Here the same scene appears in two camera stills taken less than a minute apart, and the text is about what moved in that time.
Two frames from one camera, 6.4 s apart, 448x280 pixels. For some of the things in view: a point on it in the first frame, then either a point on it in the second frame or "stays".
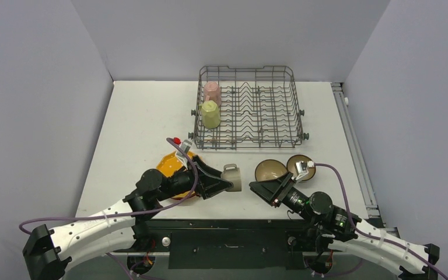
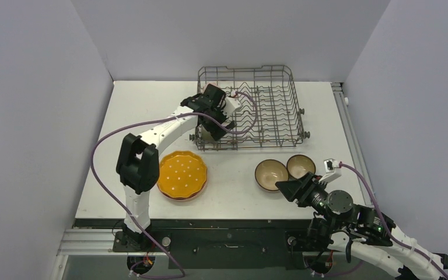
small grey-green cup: (233, 174) to (206, 135)
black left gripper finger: (210, 186) to (216, 132)
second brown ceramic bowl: (292, 169) stays
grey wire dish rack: (259, 109) stays
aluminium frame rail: (358, 160) stays
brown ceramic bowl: (269, 170) stays
